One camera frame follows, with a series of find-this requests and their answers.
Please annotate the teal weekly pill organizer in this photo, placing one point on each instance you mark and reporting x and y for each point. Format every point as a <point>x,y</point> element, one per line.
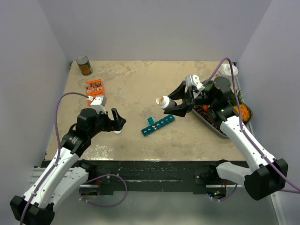
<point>159,124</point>

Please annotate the dark grape bunch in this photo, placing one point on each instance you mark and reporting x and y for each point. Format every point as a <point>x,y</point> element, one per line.
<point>201,113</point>

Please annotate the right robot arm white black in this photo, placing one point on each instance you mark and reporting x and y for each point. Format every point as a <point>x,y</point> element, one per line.
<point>265,174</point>

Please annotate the white vitamin pill bottle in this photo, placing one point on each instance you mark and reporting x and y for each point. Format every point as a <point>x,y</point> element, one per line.
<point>167,104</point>

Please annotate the grey fruit tray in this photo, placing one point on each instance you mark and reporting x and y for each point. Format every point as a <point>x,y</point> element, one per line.
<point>224,133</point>

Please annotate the small pineapple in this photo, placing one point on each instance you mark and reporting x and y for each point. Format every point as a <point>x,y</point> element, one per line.
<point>245,110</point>

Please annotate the white paper cup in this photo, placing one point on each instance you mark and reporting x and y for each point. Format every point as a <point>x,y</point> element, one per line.
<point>225,70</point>

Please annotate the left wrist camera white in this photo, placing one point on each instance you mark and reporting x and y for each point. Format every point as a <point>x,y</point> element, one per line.
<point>98,103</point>

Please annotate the tin food can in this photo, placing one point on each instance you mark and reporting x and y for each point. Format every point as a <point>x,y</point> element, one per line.
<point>84,65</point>

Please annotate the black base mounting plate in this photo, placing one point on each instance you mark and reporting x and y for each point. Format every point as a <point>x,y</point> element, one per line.
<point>150,176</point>

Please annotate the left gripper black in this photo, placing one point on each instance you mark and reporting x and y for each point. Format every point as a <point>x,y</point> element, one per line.
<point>109,122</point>

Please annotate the orange snack box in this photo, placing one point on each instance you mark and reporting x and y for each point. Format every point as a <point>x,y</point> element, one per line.
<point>95,88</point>

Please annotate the aluminium rail frame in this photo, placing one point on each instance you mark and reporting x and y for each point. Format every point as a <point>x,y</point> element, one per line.
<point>228,204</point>

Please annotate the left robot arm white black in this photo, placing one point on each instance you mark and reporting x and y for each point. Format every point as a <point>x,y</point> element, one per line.
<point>65,173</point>

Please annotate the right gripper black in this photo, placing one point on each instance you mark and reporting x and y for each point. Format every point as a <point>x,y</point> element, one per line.
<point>180,110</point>

